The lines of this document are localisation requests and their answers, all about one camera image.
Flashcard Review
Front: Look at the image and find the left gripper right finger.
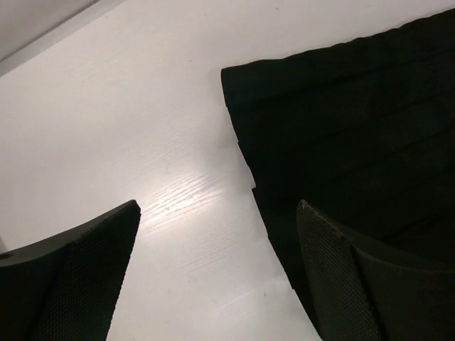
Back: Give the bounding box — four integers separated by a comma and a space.
296, 201, 454, 340

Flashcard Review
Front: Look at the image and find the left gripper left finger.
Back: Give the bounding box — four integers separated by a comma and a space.
1, 200, 141, 341

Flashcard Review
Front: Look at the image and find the black pleated skirt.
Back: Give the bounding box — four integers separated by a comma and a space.
220, 10, 454, 320

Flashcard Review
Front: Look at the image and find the aluminium table frame rail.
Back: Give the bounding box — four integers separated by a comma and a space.
1, 0, 121, 75

